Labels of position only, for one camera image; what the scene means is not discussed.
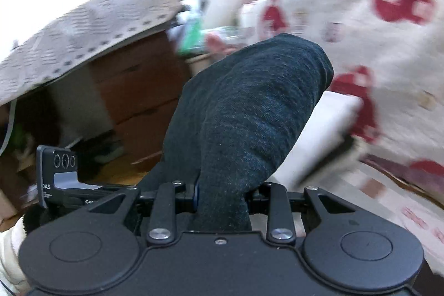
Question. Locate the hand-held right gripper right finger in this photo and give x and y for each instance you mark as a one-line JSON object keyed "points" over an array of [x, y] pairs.
{"points": [[258, 200]]}

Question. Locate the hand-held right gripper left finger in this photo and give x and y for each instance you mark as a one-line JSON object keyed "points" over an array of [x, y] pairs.
{"points": [[185, 200]]}

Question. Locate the dark denim jeans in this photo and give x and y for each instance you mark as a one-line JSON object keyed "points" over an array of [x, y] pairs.
{"points": [[249, 108]]}

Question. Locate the person's left forearm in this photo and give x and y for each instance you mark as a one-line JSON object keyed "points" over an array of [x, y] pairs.
{"points": [[12, 254]]}

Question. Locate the white folded garment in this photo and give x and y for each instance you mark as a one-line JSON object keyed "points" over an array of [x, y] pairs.
{"points": [[319, 136]]}

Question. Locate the wooden drawer cabinet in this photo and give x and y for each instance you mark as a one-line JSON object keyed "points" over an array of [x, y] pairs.
{"points": [[138, 91]]}

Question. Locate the beige nightstand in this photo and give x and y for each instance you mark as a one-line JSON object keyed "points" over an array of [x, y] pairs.
{"points": [[201, 63]]}

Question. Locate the checkered bed mat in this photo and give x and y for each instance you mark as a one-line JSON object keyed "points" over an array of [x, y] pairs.
{"points": [[409, 212]]}

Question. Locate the geometric patterned cloth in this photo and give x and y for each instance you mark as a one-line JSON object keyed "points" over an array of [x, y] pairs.
{"points": [[86, 29]]}

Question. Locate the green plastic bag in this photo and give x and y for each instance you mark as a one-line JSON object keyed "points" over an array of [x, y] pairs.
{"points": [[192, 36]]}

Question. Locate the bear print quilt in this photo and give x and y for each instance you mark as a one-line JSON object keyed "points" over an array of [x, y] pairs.
{"points": [[399, 56]]}

